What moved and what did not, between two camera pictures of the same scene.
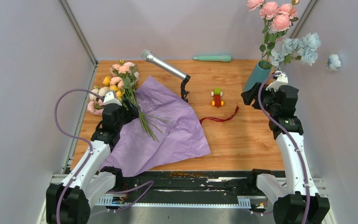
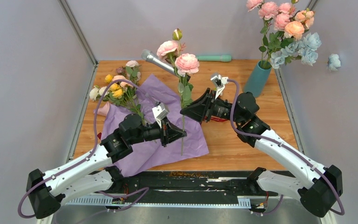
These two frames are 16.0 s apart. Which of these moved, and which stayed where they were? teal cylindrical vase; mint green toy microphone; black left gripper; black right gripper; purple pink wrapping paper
Moved: black left gripper; black right gripper
Stayed: teal cylindrical vase; mint green toy microphone; purple pink wrapping paper
